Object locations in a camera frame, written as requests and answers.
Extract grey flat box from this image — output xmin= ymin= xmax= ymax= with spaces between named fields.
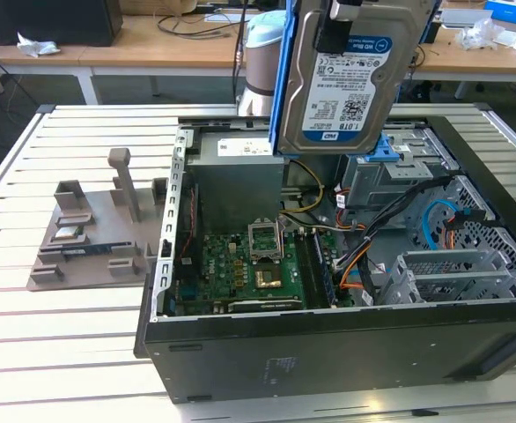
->
xmin=440 ymin=7 xmax=493 ymax=28

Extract black computer tower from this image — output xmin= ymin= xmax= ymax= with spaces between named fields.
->
xmin=0 ymin=0 xmax=125 ymax=48

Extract blue RAM stick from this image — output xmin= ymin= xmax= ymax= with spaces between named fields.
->
xmin=313 ymin=231 xmax=334 ymax=305

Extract black orange disk power wire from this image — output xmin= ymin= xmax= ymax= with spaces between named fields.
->
xmin=443 ymin=207 xmax=486 ymax=255

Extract grey-brown parts rack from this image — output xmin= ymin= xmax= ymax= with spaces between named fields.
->
xmin=25 ymin=147 xmax=171 ymax=293

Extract crumpled clear plastic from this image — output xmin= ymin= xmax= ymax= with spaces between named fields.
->
xmin=453 ymin=19 xmax=505 ymax=50

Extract metal socket cover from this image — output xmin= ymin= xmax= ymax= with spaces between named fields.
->
xmin=247 ymin=219 xmax=284 ymax=262

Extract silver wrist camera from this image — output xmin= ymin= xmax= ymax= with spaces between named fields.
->
xmin=329 ymin=0 xmax=364 ymax=22

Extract hard disk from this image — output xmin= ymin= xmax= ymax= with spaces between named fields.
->
xmin=269 ymin=0 xmax=442 ymax=156

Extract crumpled white paper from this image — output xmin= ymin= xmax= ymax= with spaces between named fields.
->
xmin=16 ymin=31 xmax=62 ymax=58

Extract blue drive latch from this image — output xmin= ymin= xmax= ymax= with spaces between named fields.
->
xmin=348 ymin=131 xmax=402 ymax=164

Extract red yellow power wires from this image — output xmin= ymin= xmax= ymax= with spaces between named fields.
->
xmin=335 ymin=187 xmax=367 ymax=233

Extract black graphics card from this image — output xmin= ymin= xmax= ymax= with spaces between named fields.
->
xmin=226 ymin=298 xmax=306 ymax=315

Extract wooden desk white legs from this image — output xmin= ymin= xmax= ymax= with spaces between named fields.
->
xmin=79 ymin=11 xmax=294 ymax=98
xmin=0 ymin=26 xmax=96 ymax=106
xmin=398 ymin=0 xmax=516 ymax=100

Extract green motherboard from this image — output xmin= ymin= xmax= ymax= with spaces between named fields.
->
xmin=169 ymin=231 xmax=356 ymax=316

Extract blue box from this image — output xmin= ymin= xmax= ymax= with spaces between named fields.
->
xmin=483 ymin=0 xmax=516 ymax=26

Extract grey drive cage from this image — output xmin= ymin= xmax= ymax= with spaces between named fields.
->
xmin=339 ymin=127 xmax=461 ymax=212

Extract black open PC case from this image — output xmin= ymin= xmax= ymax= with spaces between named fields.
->
xmin=133 ymin=115 xmax=516 ymax=404

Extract metal disk bay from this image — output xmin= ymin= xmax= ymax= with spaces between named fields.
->
xmin=377 ymin=267 xmax=516 ymax=306
xmin=396 ymin=249 xmax=493 ymax=283

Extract grey power supply unit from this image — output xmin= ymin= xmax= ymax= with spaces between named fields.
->
xmin=186 ymin=130 xmax=285 ymax=234

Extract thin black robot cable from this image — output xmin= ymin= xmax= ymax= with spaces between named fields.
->
xmin=232 ymin=0 xmax=250 ymax=105

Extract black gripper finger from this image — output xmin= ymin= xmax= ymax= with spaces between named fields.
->
xmin=313 ymin=0 xmax=354 ymax=56

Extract yellow wire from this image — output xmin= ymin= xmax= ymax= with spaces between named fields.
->
xmin=280 ymin=158 xmax=325 ymax=218

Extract dark RAM stick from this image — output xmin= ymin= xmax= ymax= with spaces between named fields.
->
xmin=62 ymin=245 xmax=114 ymax=257

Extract orange wires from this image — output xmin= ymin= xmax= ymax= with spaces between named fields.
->
xmin=335 ymin=244 xmax=373 ymax=292

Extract blue disk data wire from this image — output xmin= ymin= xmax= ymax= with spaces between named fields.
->
xmin=420 ymin=200 xmax=457 ymax=252

